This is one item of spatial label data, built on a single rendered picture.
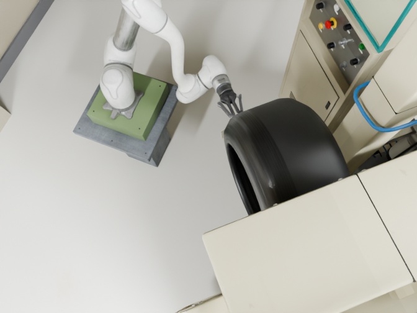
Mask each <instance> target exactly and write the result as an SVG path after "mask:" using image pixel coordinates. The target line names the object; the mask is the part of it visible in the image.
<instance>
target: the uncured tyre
mask: <svg viewBox="0 0 417 313"><path fill-rule="evenodd" d="M223 137H224V143H225V148H226V154H227V157H228V162H229V164H230V168H231V172H232V175H233V178H234V180H235V184H236V187H237V189H238V192H239V194H240V197H241V200H242V202H243V204H244V207H245V209H246V211H247V213H248V215H251V214H254V213H257V212H259V211H262V210H265V209H267V208H269V207H272V206H273V205H274V204H280V203H282V202H285V201H288V200H290V199H293V198H295V197H298V196H301V195H303V194H305V193H308V192H310V191H313V190H316V189H318V188H321V187H323V186H326V185H328V184H331V183H334V182H336V181H338V179H340V178H342V179H344V178H347V177H349V176H350V173H349V170H348V166H347V164H346V161H345V159H344V157H343V154H342V152H341V150H340V148H339V146H338V144H337V142H336V140H335V138H334V137H333V134H332V133H331V131H330V130H329V128H328V127H327V125H326V124H325V123H324V121H323V120H322V119H321V117H320V116H319V115H318V114H317V113H316V112H315V111H314V110H313V109H312V108H310V107H308V106H307V105H305V104H303V103H301V102H299V101H296V100H294V99H292V98H279V99H275V100H273V101H270V102H267V103H265V104H261V105H260V106H256V107H254V108H251V109H248V110H246V111H243V112H240V113H237V114H236V115H235V116H233V117H232V118H231V119H230V120H229V122H228V124H227V126H226V128H225V130H224V133H223Z"/></svg>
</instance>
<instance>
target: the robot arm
mask: <svg viewBox="0 0 417 313"><path fill-rule="evenodd" d="M120 1H121V3H122V10H121V13H120V17H119V22H118V25H117V29H116V32H114V33H112V34H110V35H109V37H108V38H107V40H106V43H105V49H104V71H103V72H102V74H101V77H100V87H101V90H102V93H103V95H104V96H105V98H106V99H107V100H106V102H105V103H104V104H103V106H102V107H103V109H105V110H110V111H112V114H111V117H110V118H111V119H113V120H115V119H116V118H117V116H118V115H119V114H120V115H122V116H125V117H126V118H127V119H131V118H132V117H133V113H134V111H135V109H136V107H137V105H138V103H139V101H140V99H141V98H142V97H143V96H144V93H143V91H137V90H135V89H134V88H133V86H134V85H133V66H134V62H135V56H136V52H137V43H136V41H135V39H136V36H137V33H138V30H139V28H140V26H141V27H143V28H144V29H146V30H147V31H149V32H151V33H152V34H154V35H157V36H159V37H161V38H162V39H165V40H166V41H168V42H169V44H170V46H171V58H172V69H173V77H174V80H175V81H176V83H177V84H178V89H177V91H176V97H177V98H178V100H179V101H181V102H182V103H190V102H192V101H195V100H196V99H198V98H199V97H201V96H202V95H203V94H205V93H206V91H208V90H209V89H210V88H212V87H213V88H214V90H215V92H216V93H217V94H218V95H219V97H220V101H219V102H217V104H218V107H220V108H221V109H222V110H223V111H224V112H225V114H226V115H227V116H228V117H229V118H231V117H233V116H235V115H236V114H235V112H234V110H233V108H232V106H231V104H232V105H233V107H234V108H235V111H236V113H240V112H243V105H242V102H241V94H239V95H237V94H236V93H235V92H234V91H233V89H232V87H231V82H230V80H229V77H228V76H227V72H226V69H225V67H224V65H223V63H222V62H221V61H220V60H219V59H218V58H217V57H216V56H215V55H209V56H207V57H205V58H204V60H203V64H202V69H201V70H200V71H199V72H198V73H197V74H196V75H191V74H186V75H185V74H184V41H183V38H182V35H181V33H180V31H179V30H178V29H177V27H176V26H175V25H174V24H173V22H172V21H171V19H170V18H169V16H168V15H167V13H165V11H164V10H163V9H162V8H161V7H162V3H161V0H120ZM236 98H237V99H238V100H239V105H240V110H239V109H238V106H237V105H236V102H235V100H236ZM223 103H224V104H226V105H227V106H228V108H229V110H230V112H229V110H228V109H227V108H226V107H225V106H224V105H223Z"/></svg>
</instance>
